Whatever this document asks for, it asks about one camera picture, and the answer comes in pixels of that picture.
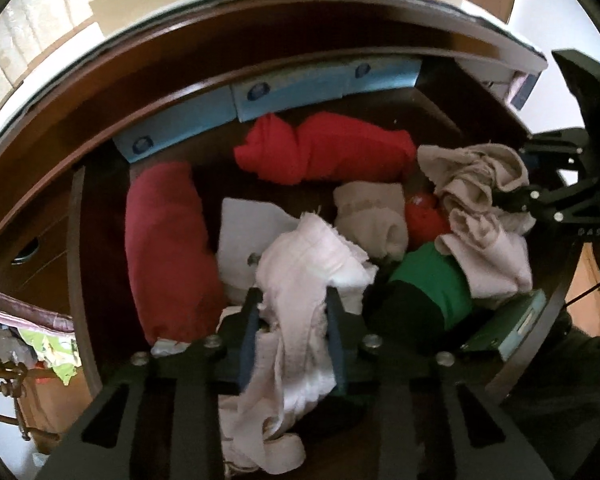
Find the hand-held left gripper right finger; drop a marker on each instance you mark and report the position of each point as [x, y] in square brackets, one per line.
[337, 350]

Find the beige sock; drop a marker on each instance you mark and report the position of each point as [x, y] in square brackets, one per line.
[375, 220]

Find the dark red sock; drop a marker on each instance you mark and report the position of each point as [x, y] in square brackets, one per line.
[425, 220]

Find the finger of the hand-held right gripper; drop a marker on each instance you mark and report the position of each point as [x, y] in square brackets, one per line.
[545, 205]
[555, 147]

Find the pink striped cloth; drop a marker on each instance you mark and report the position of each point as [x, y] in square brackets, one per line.
[25, 310]

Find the beige underwear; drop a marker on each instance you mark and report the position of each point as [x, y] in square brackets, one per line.
[480, 175]

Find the brass metal rack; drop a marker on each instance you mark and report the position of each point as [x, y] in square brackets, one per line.
[10, 385]

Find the dark red underwear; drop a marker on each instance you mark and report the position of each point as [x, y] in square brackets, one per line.
[165, 250]

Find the dark wooden dresser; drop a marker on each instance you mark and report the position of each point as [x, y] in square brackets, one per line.
[205, 50]

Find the dark wooden drawer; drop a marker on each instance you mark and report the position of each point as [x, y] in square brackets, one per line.
[215, 180]

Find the green and black sock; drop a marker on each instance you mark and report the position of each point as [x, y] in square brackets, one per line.
[430, 277]

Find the black chair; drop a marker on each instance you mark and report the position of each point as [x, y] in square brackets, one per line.
[570, 385]

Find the green yellow cloth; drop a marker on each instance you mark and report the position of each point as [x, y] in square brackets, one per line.
[57, 355]

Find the bright red underwear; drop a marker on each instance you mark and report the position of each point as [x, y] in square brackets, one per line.
[330, 150]

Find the grey white sock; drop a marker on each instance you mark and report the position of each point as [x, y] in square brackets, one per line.
[240, 232]

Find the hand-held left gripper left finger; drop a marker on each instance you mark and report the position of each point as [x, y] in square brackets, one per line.
[248, 345]

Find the pale pink underwear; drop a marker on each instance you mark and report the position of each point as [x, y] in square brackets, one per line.
[300, 270]

